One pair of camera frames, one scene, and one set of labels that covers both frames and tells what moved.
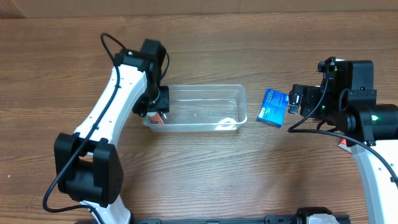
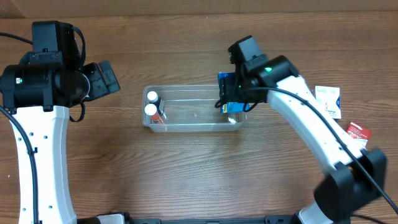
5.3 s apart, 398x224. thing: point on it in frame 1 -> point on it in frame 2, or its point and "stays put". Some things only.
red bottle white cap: [155, 117] stays put
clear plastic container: [203, 108] stays put
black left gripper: [160, 104] -> [101, 78]
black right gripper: [302, 99] -> [229, 94]
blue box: [273, 107] -> [229, 107]
